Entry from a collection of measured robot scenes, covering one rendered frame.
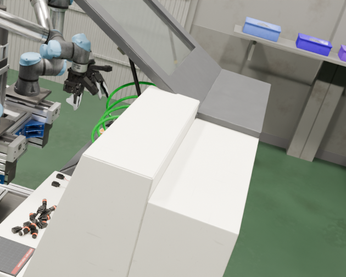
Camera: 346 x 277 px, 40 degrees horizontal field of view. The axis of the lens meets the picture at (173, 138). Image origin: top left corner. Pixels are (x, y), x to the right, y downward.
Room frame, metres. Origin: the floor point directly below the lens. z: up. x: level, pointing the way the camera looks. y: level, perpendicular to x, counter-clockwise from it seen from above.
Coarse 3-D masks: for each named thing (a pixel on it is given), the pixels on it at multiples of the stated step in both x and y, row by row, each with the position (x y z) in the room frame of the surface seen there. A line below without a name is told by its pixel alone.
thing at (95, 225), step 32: (160, 96) 1.79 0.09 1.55; (128, 128) 1.43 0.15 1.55; (160, 128) 1.50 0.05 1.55; (96, 160) 1.19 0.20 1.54; (128, 160) 1.23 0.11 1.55; (160, 160) 1.28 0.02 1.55; (64, 192) 1.20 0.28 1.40; (96, 192) 1.19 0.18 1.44; (128, 192) 1.17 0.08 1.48; (64, 224) 1.20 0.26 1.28; (96, 224) 1.18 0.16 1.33; (128, 224) 1.17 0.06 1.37; (32, 256) 1.21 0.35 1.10; (64, 256) 1.19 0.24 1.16; (96, 256) 1.18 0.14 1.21; (128, 256) 1.17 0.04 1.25
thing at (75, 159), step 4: (96, 136) 2.43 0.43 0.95; (88, 144) 2.32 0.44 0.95; (84, 148) 2.26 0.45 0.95; (80, 152) 2.21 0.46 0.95; (76, 156) 2.16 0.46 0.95; (80, 156) 2.17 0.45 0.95; (72, 160) 2.11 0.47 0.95; (76, 160) 2.12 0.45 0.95; (68, 164) 2.06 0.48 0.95; (72, 164) 2.07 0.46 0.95; (64, 168) 2.02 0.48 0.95
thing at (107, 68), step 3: (90, 66) 2.33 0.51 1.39; (93, 66) 2.32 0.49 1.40; (96, 66) 2.32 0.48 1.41; (99, 66) 2.31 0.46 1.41; (102, 66) 2.31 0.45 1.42; (105, 66) 2.31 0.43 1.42; (108, 66) 2.31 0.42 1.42; (93, 69) 2.32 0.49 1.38; (96, 69) 2.31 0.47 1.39; (99, 69) 2.31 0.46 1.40; (102, 69) 2.30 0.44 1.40; (105, 69) 2.30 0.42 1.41; (108, 69) 2.30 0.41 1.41; (111, 69) 2.32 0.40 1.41
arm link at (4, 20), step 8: (0, 16) 2.07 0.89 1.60; (8, 16) 2.09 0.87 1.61; (16, 16) 2.13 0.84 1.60; (0, 24) 2.07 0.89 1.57; (8, 24) 2.08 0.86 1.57; (16, 24) 2.10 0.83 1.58; (24, 24) 2.12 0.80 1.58; (32, 24) 2.15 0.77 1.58; (16, 32) 2.11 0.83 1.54; (24, 32) 2.12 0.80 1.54; (32, 32) 2.14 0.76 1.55; (40, 32) 2.16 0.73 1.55; (48, 32) 2.18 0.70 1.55; (56, 32) 2.22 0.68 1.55; (40, 40) 2.16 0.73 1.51; (48, 40) 2.18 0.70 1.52
